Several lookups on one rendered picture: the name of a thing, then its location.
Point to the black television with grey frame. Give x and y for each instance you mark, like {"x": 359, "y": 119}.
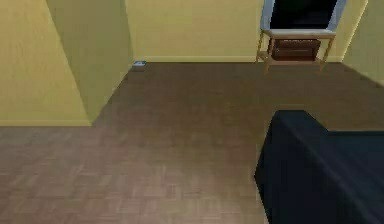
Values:
{"x": 301, "y": 13}

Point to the light wooden side table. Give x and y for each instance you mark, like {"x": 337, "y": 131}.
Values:
{"x": 300, "y": 33}

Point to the small grey box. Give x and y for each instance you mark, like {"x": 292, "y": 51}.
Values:
{"x": 139, "y": 65}

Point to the brown suitcase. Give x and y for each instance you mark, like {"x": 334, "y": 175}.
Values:
{"x": 295, "y": 50}

